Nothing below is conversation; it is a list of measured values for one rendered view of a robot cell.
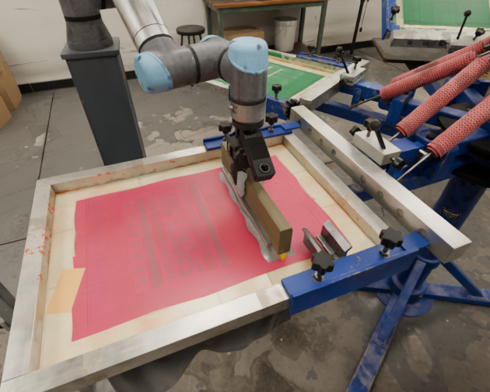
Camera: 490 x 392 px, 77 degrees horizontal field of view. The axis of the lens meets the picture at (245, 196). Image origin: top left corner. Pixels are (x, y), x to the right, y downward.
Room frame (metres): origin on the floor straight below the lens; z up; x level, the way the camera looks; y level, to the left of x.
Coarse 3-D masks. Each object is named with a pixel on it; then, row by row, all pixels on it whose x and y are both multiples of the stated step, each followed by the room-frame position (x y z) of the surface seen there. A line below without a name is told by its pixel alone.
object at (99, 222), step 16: (272, 160) 0.82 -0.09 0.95; (192, 176) 0.74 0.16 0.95; (208, 176) 0.74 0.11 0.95; (288, 176) 0.74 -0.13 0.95; (128, 192) 0.66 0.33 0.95; (144, 192) 0.66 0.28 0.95; (160, 192) 0.66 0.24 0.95; (208, 192) 0.66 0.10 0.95; (224, 192) 0.66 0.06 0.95; (272, 192) 0.66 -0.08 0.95; (288, 192) 0.66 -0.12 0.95; (304, 192) 0.66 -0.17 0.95; (80, 208) 0.60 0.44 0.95; (96, 208) 0.60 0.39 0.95; (112, 208) 0.60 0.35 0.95; (208, 208) 0.60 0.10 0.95; (224, 208) 0.60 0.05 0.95; (80, 224) 0.54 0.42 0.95; (96, 224) 0.54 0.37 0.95; (112, 224) 0.54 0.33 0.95; (80, 240) 0.48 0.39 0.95; (96, 240) 0.48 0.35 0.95; (112, 240) 0.48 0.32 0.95
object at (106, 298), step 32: (224, 224) 0.54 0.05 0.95; (320, 224) 0.54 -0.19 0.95; (96, 256) 0.44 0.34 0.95; (128, 256) 0.44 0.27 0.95; (256, 256) 0.44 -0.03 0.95; (96, 288) 0.36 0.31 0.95; (128, 288) 0.36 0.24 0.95; (160, 288) 0.36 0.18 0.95; (192, 288) 0.36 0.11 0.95; (224, 288) 0.36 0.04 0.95; (96, 320) 0.29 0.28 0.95; (128, 320) 0.29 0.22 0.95
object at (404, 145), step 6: (402, 138) 0.81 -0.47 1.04; (396, 144) 0.78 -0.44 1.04; (402, 144) 0.78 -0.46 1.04; (408, 144) 0.78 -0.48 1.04; (414, 144) 0.78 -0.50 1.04; (360, 150) 0.75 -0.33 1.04; (402, 150) 0.75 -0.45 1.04; (408, 150) 0.75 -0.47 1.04; (414, 150) 0.75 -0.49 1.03; (402, 156) 0.74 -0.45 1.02; (408, 156) 0.75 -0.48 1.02; (414, 156) 0.76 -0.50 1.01; (408, 162) 0.75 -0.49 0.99; (384, 168) 0.72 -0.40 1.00
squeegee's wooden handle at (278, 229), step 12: (228, 156) 0.71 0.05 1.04; (228, 168) 0.71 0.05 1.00; (252, 180) 0.58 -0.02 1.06; (252, 192) 0.55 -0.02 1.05; (264, 192) 0.54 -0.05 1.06; (252, 204) 0.55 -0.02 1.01; (264, 204) 0.50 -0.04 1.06; (264, 216) 0.48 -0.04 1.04; (276, 216) 0.46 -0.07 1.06; (264, 228) 0.48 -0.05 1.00; (276, 228) 0.43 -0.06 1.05; (288, 228) 0.43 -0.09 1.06; (276, 240) 0.43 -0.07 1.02; (288, 240) 0.42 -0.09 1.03; (276, 252) 0.42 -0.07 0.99
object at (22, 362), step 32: (160, 160) 0.77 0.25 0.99; (192, 160) 0.80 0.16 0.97; (320, 160) 0.77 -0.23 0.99; (64, 192) 0.66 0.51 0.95; (352, 192) 0.62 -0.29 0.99; (32, 224) 0.50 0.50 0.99; (384, 224) 0.50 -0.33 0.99; (32, 256) 0.41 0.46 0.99; (32, 288) 0.33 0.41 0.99; (32, 320) 0.27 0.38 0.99; (192, 320) 0.27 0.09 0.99; (224, 320) 0.27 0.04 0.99; (32, 352) 0.22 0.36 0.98; (96, 352) 0.21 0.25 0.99; (128, 352) 0.21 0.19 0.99; (160, 352) 0.22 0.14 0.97; (32, 384) 0.17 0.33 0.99; (64, 384) 0.17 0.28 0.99
